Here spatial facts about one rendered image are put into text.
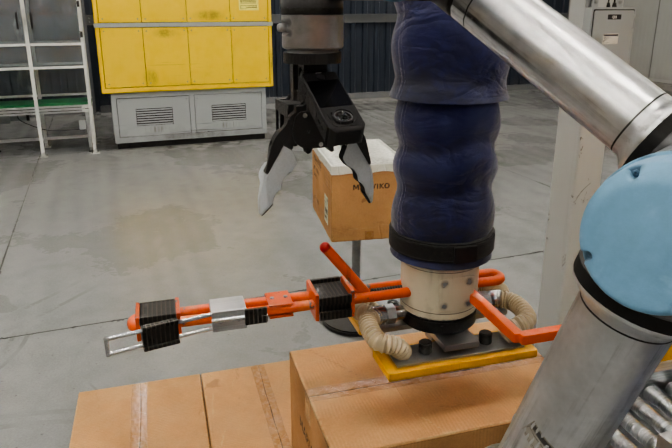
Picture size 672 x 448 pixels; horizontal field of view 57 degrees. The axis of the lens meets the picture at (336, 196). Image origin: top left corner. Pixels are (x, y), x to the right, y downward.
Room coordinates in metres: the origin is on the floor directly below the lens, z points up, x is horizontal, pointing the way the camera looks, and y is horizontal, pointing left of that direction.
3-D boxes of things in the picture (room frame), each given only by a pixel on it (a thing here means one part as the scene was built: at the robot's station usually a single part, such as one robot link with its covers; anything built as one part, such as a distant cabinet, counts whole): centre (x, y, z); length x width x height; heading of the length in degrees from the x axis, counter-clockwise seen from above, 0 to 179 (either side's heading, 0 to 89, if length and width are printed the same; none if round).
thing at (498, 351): (1.17, -0.25, 1.08); 0.34 x 0.10 x 0.05; 106
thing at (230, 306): (1.14, 0.22, 1.18); 0.07 x 0.07 x 0.04; 16
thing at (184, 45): (8.56, 2.04, 1.24); 2.22 x 0.91 x 2.47; 111
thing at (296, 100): (0.79, 0.03, 1.66); 0.09 x 0.08 x 0.12; 21
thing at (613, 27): (2.46, -1.04, 1.62); 0.20 x 0.05 x 0.30; 106
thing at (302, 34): (0.78, 0.03, 1.74); 0.08 x 0.08 x 0.05
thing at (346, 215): (3.29, -0.12, 0.82); 0.60 x 0.40 x 0.40; 11
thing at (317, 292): (1.20, 0.01, 1.18); 0.10 x 0.08 x 0.06; 16
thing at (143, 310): (1.11, 0.35, 1.18); 0.08 x 0.07 x 0.05; 106
